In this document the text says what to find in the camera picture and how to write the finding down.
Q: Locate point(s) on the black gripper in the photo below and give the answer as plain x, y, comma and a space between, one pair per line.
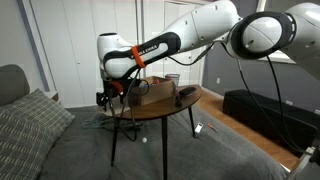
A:
111, 89

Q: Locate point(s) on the brown cloth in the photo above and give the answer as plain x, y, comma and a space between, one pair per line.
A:
116, 108

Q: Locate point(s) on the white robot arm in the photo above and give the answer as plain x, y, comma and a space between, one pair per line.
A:
295, 32

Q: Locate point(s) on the cardboard box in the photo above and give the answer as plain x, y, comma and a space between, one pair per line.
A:
150, 90

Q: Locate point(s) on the small white ball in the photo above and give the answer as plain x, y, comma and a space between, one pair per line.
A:
144, 140

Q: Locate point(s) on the clear plastic cup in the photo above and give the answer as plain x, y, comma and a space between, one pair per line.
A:
174, 77

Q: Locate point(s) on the small black object on table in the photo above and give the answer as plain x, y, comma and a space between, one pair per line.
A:
178, 102

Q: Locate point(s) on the round wooden side table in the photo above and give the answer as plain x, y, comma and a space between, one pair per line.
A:
160, 110

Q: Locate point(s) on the black case on table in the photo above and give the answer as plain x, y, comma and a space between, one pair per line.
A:
187, 91

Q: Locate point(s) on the grey plaid pillow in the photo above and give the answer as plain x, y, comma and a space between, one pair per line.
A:
28, 129

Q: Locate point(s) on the white remote on bed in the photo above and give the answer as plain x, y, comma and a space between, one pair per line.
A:
198, 128

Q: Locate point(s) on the grey headboard cushion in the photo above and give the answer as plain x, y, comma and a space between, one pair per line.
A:
13, 84

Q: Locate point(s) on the grey bed blanket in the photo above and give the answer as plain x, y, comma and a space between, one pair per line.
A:
84, 154

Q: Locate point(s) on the black bench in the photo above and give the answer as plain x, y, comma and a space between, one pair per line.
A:
283, 124

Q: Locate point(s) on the orange handled screwdriver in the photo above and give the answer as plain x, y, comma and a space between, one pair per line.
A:
209, 125

